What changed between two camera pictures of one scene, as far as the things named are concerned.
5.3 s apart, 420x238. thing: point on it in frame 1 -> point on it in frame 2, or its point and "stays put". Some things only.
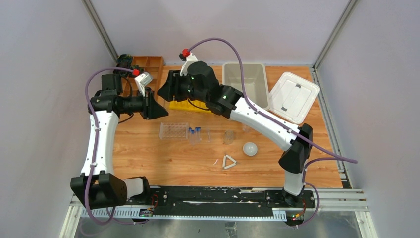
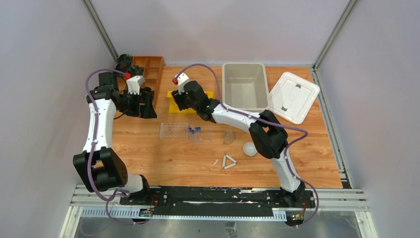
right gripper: [171, 88] -> [179, 99]
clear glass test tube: [208, 134] stays put
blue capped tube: [192, 137] stays put
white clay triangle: [224, 159] stays put
